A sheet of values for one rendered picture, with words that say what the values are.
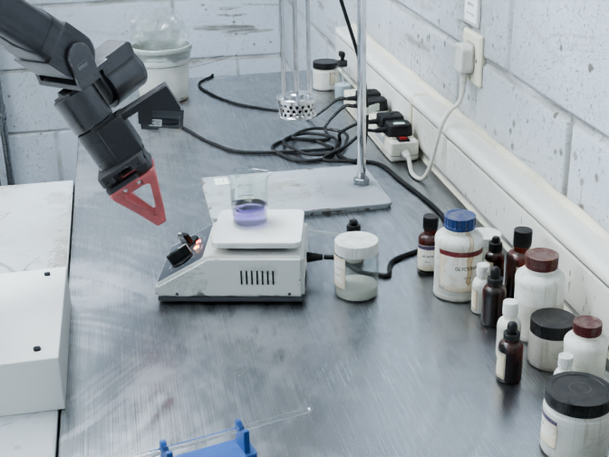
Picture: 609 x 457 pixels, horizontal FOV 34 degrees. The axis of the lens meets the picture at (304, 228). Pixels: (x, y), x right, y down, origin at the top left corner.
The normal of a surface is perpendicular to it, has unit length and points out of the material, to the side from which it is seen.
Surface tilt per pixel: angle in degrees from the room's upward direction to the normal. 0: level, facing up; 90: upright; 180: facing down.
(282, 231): 0
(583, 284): 90
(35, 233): 0
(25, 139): 90
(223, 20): 90
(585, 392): 0
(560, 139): 90
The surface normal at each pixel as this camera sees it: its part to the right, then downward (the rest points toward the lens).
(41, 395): 0.18, 0.38
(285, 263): -0.04, 0.39
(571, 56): -0.98, 0.09
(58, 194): -0.02, -0.92
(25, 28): 0.70, 0.18
